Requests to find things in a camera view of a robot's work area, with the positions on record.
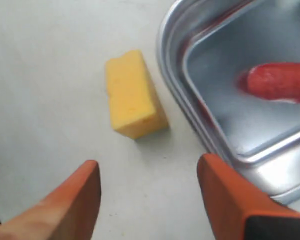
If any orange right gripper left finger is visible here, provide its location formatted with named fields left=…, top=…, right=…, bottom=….
left=0, top=160, right=102, bottom=240

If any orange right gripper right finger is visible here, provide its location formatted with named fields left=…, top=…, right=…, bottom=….
left=197, top=153, right=300, bottom=240

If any yellow toy cheese wedge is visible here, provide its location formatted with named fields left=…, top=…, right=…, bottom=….
left=105, top=50, right=169, bottom=140

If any red toy sausage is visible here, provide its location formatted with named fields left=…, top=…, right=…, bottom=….
left=237, top=62, right=300, bottom=104

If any stainless steel lunchbox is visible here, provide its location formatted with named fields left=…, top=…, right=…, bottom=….
left=156, top=0, right=300, bottom=204

